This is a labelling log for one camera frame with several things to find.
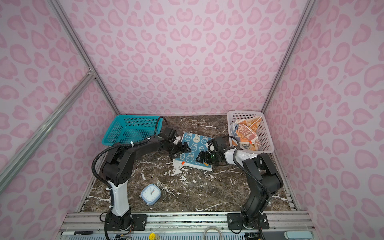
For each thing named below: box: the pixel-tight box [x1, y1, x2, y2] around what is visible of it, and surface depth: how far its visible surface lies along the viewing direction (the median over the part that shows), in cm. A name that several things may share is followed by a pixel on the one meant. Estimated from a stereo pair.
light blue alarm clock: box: [141, 184, 162, 206], surface depth 81 cm
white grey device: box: [284, 231, 313, 240], surface depth 70 cm
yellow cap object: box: [148, 232, 160, 240], surface depth 65 cm
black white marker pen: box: [60, 230, 94, 236], surface depth 72 cm
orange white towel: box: [230, 115, 263, 151], surface depth 103 cm
